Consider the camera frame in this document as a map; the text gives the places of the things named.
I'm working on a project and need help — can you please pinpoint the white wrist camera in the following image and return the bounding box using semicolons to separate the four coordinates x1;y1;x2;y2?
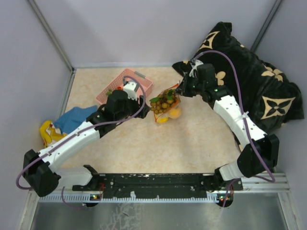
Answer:
123;80;139;101
189;59;204;78

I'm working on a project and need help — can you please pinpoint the brown longan bunch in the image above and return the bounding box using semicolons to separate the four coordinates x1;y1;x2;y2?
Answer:
149;89;180;115

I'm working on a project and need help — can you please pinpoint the clear zip top bag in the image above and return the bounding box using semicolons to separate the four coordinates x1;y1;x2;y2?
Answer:
149;82;182;124

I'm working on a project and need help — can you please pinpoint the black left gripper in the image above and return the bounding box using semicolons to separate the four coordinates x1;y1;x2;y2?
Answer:
116;93;151;123

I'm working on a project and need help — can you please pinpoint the red cherry tomato sprig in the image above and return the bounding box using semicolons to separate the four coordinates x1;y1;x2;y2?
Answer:
106;87;123;96

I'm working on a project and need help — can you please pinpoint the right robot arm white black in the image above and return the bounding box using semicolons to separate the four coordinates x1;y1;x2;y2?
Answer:
176;60;279;191

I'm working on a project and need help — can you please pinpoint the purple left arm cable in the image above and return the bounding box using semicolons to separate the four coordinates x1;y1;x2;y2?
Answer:
16;75;147;209

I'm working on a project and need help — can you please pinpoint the black floral pillow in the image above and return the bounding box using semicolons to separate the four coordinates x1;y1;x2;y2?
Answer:
172;22;305;154

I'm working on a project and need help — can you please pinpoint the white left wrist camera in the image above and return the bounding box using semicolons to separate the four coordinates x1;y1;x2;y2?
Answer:
123;80;139;101

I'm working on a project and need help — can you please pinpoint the white slotted cable duct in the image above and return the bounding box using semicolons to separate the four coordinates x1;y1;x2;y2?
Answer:
38;191;225;204

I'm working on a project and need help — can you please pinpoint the aluminium frame rail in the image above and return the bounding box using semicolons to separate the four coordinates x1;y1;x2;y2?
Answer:
28;173;292;192

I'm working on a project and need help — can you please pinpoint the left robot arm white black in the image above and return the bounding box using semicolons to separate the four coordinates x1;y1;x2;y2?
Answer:
21;90;149;197

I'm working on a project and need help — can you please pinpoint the blue cloth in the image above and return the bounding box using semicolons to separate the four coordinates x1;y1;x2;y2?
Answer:
53;105;97;134

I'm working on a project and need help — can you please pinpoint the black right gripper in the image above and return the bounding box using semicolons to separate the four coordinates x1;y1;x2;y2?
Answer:
175;72;205;97

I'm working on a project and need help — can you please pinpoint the yellow lemon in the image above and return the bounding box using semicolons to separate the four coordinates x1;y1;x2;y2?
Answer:
156;116;169;124

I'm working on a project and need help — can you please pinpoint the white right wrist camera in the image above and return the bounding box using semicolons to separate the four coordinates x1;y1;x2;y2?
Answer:
189;59;204;78

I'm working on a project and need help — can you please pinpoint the pink plastic basket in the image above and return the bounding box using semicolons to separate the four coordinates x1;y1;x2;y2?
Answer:
95;68;154;105

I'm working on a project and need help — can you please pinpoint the orange peach fruit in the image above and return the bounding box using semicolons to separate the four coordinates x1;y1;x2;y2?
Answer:
168;107;182;119

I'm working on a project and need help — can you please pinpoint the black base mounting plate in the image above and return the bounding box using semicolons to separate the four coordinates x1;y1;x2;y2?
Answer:
72;173;230;199

